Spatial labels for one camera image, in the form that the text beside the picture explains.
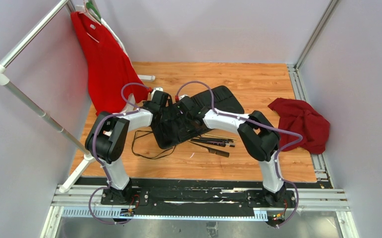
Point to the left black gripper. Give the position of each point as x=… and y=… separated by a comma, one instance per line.
x=146, y=104

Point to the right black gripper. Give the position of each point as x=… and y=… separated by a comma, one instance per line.
x=181, y=116

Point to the black makeup brush roll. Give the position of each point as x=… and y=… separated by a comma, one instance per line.
x=168, y=129

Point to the black angled brush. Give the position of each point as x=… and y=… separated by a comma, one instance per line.
x=214, y=140

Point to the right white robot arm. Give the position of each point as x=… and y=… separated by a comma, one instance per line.
x=260, y=138

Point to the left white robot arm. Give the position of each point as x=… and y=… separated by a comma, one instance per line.
x=106, y=142

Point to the black comb brush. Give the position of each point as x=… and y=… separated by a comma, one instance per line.
x=214, y=151

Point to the red hanging shirt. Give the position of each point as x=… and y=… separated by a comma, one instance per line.
x=111, y=76

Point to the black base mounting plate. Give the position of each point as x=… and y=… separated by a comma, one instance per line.
x=174, y=197

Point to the dark red crumpled cloth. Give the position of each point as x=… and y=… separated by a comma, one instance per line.
x=300, y=117

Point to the green white hangers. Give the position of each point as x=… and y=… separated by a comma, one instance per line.
x=89, y=10

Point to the metal clothes rack pole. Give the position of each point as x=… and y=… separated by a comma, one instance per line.
x=51, y=70

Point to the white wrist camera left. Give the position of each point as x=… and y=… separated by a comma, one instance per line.
x=157, y=89

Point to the pink handled makeup brush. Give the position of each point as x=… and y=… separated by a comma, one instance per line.
x=222, y=143

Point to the aluminium frame post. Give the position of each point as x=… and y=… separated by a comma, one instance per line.
x=328, y=12

